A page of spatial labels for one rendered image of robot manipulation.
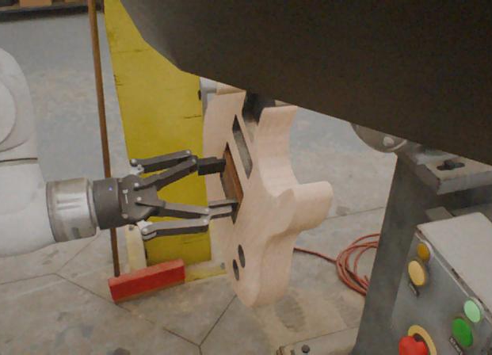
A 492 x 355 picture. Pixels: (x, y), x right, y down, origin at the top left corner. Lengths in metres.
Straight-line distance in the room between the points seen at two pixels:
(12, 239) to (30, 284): 1.50
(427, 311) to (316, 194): 0.22
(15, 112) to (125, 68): 0.89
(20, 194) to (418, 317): 0.55
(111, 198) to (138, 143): 0.98
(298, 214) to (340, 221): 1.83
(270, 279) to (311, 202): 0.20
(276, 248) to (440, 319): 0.22
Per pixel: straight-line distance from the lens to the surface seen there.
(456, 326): 0.59
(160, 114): 1.62
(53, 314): 2.06
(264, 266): 0.66
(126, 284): 1.93
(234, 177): 0.73
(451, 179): 0.73
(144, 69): 1.55
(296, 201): 0.50
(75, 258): 2.24
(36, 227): 0.70
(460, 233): 0.63
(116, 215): 0.70
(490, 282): 0.58
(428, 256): 0.60
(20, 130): 0.70
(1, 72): 0.72
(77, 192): 0.70
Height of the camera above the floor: 1.51
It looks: 36 degrees down
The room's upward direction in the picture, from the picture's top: straight up
